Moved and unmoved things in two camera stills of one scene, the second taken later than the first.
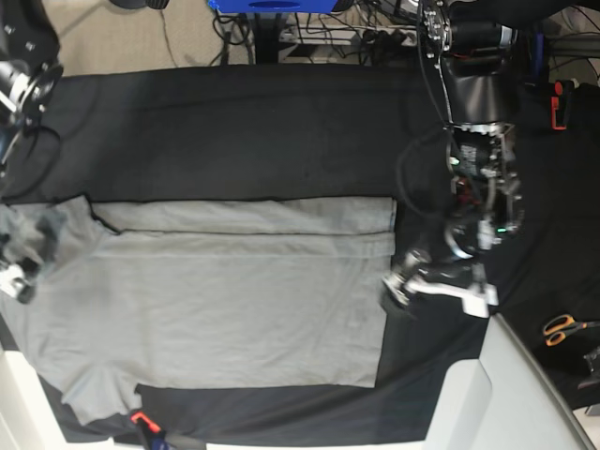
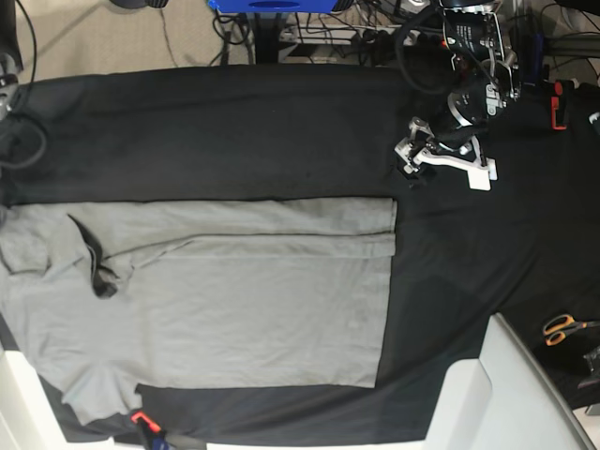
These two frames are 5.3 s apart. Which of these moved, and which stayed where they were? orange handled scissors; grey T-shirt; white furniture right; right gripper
Moved: right gripper
Stayed: grey T-shirt; orange handled scissors; white furniture right
